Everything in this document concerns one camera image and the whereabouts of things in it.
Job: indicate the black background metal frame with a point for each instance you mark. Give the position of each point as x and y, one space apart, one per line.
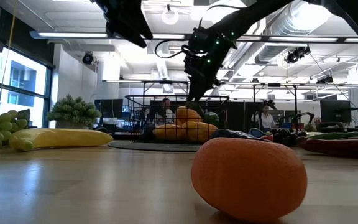
166 81

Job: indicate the orange tangerine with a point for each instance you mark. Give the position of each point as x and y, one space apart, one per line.
249 179

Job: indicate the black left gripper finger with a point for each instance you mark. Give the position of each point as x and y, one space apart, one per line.
132 29

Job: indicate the large yellow banana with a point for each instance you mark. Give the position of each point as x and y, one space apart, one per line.
61 138

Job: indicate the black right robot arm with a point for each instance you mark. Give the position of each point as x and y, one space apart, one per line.
259 12

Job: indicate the red-brown long pepper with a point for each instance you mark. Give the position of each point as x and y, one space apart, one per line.
337 147

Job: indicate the long ceiling light strip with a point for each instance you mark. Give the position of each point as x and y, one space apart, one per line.
73 35

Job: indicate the blue rounded object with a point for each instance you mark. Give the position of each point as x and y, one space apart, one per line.
256 132

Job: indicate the grey round woven mat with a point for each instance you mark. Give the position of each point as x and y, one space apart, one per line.
154 146

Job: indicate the person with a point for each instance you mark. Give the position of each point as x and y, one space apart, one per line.
264 116
165 109

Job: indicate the long purple eggplant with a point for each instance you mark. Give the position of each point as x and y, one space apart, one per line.
235 134

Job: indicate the silver ceiling air duct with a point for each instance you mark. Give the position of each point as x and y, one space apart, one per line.
303 21

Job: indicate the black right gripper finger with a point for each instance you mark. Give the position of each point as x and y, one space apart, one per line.
197 91

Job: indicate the black ceiling spotlight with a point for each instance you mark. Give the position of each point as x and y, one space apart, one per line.
297 55
87 58
325 79

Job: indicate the black computer monitor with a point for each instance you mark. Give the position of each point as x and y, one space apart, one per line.
109 108
335 110

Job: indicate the green cucumber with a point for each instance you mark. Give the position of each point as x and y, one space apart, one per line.
343 135

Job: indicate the bright red chili pepper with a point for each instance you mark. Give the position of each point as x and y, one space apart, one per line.
267 138

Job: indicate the black grape bunch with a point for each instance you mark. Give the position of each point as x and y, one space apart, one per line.
286 138

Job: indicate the orange mango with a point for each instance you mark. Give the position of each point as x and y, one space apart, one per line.
200 131
169 132
186 115

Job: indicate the large window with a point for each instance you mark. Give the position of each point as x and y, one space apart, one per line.
23 77

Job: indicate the round white ceiling lamp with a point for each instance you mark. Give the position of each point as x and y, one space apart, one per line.
170 15

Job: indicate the green lime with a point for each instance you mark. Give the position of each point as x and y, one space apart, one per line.
211 118

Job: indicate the light green broccoli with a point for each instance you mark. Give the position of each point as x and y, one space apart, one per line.
73 110

